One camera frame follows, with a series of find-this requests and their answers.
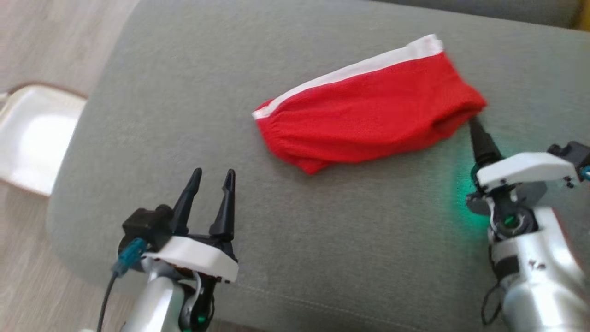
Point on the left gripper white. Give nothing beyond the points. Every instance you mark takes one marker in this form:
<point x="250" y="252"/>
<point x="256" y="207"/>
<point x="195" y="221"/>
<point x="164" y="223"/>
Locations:
<point x="193" y="258"/>

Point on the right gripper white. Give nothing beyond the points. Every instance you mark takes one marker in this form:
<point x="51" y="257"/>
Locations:
<point x="525" y="168"/>

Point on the red mesh shorts white band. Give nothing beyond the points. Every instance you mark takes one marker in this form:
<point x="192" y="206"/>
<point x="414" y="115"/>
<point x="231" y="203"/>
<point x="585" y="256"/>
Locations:
<point x="368" y="110"/>

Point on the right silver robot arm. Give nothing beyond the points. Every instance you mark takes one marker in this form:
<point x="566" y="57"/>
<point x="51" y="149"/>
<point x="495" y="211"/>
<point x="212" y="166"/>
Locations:
<point x="544" y="286"/>

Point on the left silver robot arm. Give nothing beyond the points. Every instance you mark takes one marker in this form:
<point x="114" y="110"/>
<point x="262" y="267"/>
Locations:
<point x="156" y="299"/>

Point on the grey sofa back cushion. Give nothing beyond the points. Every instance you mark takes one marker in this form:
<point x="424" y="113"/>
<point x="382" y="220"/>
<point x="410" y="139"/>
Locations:
<point x="484" y="9"/>

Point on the yellow sofa cushion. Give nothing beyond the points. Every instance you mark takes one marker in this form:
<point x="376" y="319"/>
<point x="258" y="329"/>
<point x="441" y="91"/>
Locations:
<point x="583" y="14"/>

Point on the white tray with brown rim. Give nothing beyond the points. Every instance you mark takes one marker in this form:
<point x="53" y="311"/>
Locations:
<point x="37" y="138"/>

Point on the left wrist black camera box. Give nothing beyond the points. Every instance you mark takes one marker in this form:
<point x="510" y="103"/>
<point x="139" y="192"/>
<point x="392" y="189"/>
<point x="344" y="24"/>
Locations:
<point x="147" y="226"/>

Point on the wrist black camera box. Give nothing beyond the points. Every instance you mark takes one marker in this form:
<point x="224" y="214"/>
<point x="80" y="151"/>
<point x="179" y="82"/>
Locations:
<point x="571" y="152"/>
<point x="147" y="226"/>

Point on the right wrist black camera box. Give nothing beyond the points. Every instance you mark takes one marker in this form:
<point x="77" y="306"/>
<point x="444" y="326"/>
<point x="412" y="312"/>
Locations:
<point x="571" y="152"/>

